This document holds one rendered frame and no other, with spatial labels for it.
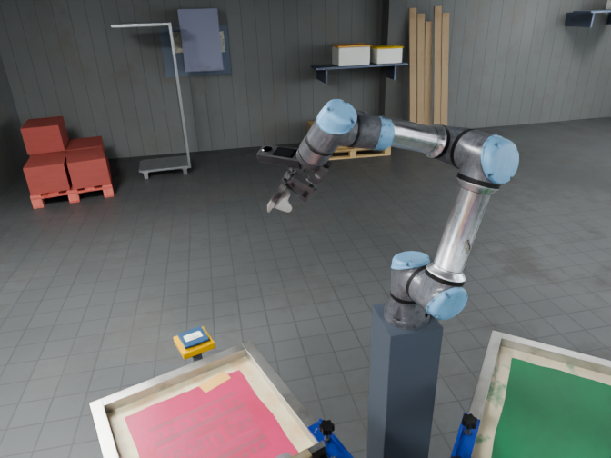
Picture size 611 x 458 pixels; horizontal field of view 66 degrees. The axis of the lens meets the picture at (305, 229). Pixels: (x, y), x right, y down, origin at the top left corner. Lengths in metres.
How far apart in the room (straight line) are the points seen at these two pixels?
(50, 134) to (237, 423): 5.87
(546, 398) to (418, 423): 0.44
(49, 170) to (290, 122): 3.82
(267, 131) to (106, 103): 2.55
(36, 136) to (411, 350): 6.15
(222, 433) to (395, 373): 0.58
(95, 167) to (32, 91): 2.24
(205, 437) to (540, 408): 1.07
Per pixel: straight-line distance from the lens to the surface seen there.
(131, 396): 1.77
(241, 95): 8.01
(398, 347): 1.58
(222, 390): 1.75
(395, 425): 1.83
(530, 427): 1.72
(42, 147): 7.13
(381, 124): 1.09
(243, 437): 1.59
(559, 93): 10.32
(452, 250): 1.37
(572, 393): 1.88
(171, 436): 1.65
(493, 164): 1.29
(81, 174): 6.49
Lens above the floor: 2.15
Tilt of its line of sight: 25 degrees down
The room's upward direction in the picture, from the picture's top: 2 degrees counter-clockwise
